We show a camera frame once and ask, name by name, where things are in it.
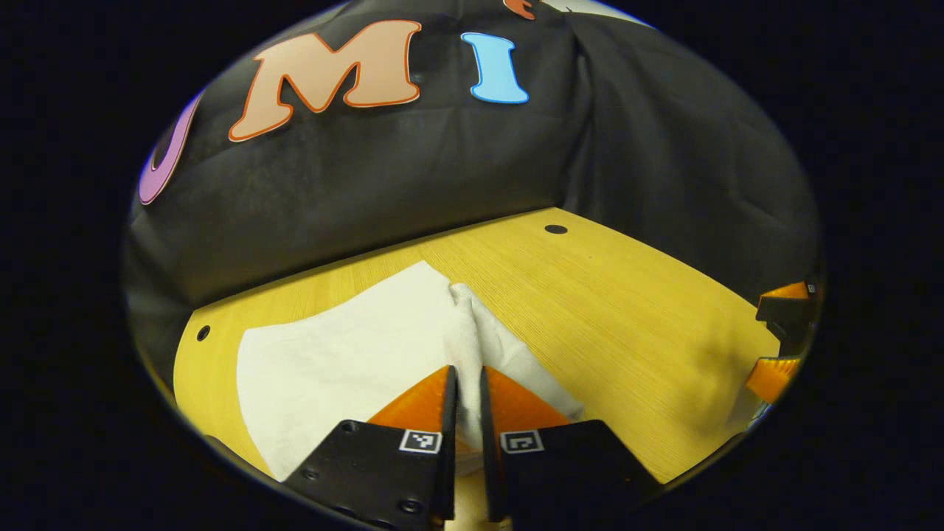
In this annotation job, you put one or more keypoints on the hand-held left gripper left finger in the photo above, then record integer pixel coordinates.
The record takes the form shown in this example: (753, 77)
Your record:
(383, 472)

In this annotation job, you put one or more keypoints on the black backdrop cloth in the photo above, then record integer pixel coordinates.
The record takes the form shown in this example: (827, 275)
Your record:
(457, 162)

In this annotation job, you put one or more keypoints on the white jeans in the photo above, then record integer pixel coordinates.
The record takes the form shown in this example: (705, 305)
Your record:
(346, 354)

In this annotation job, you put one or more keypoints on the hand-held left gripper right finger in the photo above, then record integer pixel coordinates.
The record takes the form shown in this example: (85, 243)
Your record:
(568, 464)

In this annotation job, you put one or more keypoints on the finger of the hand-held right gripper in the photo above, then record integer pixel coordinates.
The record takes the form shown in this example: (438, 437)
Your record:
(795, 313)
(773, 376)

